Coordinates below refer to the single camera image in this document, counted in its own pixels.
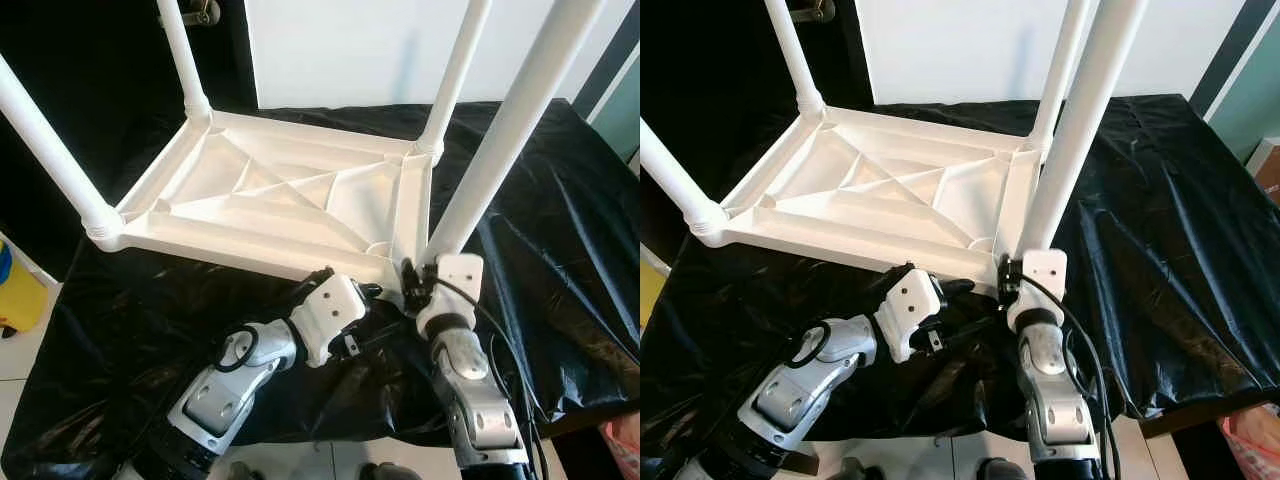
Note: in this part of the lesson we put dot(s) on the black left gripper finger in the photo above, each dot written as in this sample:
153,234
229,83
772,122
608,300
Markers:
968,326
369,290
958,287
380,328

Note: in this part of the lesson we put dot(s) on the white plastic table top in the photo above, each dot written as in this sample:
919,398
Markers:
290,235
890,230

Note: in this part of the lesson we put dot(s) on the white plastic table leg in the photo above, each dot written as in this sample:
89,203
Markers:
455,70
1085,120
795,55
515,120
680,185
50,155
1062,70
185,60

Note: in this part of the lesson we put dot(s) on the grey right robot foot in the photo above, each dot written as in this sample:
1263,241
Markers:
1006,470
390,472

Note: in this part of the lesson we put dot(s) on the black plastic table cover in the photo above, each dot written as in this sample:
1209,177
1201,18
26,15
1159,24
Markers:
560,220
1170,230

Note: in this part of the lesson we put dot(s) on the dark wooden table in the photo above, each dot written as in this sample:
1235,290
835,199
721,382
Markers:
1190,415

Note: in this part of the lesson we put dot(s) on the yellow waste bin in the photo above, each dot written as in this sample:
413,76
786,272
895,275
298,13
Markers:
20,295
649,295

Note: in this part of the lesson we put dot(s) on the brown wooden cabinet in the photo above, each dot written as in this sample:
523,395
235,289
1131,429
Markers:
1268,170

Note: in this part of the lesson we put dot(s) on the black door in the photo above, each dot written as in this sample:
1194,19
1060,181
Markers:
700,50
100,60

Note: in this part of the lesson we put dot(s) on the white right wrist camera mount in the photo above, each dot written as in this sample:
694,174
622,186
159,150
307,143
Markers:
452,290
1040,285

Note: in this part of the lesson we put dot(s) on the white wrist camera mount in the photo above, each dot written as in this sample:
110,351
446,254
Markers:
325,310
1040,285
908,305
452,290

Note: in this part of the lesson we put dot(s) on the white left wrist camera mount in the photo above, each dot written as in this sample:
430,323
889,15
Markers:
325,310
908,305

